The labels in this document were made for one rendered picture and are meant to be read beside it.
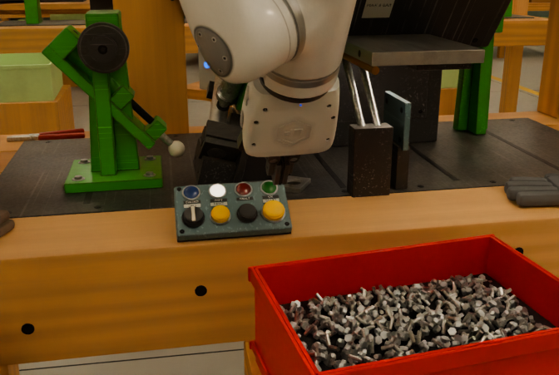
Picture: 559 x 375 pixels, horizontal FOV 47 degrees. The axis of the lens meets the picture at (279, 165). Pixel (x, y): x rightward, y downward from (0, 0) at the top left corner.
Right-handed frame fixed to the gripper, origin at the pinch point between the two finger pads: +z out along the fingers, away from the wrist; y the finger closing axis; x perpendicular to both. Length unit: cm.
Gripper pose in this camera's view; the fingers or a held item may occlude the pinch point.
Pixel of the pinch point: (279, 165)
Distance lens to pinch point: 77.7
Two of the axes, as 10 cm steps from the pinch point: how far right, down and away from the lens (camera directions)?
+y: 9.8, -0.7, 1.9
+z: -1.1, 6.1, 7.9
